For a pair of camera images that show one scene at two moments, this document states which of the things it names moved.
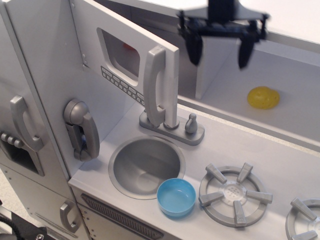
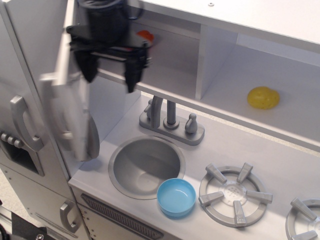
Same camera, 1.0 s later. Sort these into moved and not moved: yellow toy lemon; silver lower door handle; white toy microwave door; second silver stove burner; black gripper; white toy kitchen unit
Moved: black gripper; white toy microwave door
Not moved: silver lower door handle; second silver stove burner; yellow toy lemon; white toy kitchen unit
